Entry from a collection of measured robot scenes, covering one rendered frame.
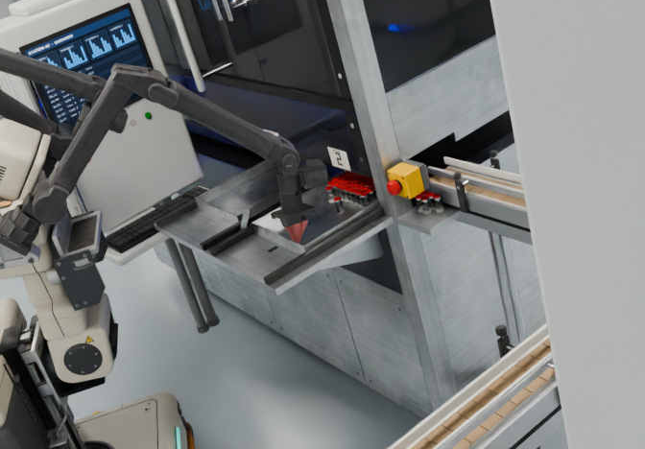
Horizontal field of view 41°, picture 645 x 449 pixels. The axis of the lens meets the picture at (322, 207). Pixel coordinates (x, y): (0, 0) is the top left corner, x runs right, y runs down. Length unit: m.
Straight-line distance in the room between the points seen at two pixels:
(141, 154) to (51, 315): 0.79
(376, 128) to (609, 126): 1.73
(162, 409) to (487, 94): 1.47
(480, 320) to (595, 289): 2.11
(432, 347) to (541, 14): 2.11
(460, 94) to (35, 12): 1.32
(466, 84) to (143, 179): 1.21
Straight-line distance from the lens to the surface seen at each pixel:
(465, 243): 2.55
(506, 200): 2.20
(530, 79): 0.54
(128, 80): 2.04
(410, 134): 2.31
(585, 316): 0.61
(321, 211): 2.47
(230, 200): 2.72
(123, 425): 2.99
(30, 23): 2.83
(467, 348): 2.69
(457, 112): 2.42
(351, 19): 2.14
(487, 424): 1.55
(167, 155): 3.07
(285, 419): 3.18
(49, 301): 2.48
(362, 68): 2.18
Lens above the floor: 1.96
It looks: 26 degrees down
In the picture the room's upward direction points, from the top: 16 degrees counter-clockwise
